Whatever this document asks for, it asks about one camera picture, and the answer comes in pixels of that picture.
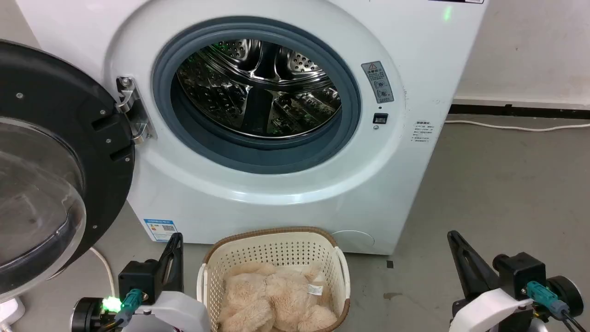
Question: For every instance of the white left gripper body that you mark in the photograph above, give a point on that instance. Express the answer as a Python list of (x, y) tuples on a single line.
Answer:
[(179, 313)]

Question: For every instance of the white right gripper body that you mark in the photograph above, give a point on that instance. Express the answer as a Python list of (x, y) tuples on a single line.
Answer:
[(488, 311)]

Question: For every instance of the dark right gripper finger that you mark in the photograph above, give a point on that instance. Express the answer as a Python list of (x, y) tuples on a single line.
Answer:
[(470, 269)]

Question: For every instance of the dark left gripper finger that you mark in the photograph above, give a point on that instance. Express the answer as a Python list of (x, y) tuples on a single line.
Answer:
[(177, 263)]

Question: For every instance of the white front-load washing machine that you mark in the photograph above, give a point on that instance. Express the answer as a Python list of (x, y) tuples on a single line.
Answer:
[(392, 184)]

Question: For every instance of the blue energy label sticker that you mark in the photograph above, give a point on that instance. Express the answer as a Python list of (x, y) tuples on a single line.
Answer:
[(160, 229)]

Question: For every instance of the beige plush teddy bear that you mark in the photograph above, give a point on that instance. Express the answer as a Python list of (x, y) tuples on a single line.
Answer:
[(272, 299)]

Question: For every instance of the cream perforated laundry basket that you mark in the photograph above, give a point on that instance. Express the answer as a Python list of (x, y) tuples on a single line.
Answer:
[(276, 249)]

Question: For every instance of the round white filter cover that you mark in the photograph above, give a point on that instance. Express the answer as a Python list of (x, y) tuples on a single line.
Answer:
[(355, 240)]

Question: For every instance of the grey rubber door gasket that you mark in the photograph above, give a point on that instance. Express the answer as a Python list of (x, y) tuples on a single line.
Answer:
[(258, 159)]

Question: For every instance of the white printed fabric care label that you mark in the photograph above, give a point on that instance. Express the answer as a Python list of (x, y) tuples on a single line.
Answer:
[(315, 289)]

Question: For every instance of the small printed text sticker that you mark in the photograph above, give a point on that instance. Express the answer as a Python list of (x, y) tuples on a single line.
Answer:
[(425, 132)]

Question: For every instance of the metal door hinge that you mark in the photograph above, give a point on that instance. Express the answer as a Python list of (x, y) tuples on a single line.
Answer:
[(134, 115)]

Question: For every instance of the black door latch socket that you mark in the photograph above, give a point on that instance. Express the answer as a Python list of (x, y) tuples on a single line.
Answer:
[(380, 118)]

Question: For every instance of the steel perforated washer drum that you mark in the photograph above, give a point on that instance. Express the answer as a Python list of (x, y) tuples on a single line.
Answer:
[(258, 92)]

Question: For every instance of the grey warning sticker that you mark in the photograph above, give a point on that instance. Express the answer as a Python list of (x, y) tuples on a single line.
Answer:
[(378, 83)]

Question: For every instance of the black round washer door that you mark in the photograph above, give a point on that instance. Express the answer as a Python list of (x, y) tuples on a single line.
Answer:
[(46, 87)]

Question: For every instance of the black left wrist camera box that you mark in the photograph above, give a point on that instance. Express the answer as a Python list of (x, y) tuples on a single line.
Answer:
[(138, 276)]

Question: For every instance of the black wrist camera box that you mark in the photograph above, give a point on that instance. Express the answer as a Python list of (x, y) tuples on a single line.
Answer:
[(138, 276), (518, 272)]

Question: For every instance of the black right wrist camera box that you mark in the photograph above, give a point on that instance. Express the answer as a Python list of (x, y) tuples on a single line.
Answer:
[(518, 272)]

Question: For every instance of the black wall baseboard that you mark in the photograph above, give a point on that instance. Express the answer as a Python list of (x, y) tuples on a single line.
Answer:
[(516, 111)]

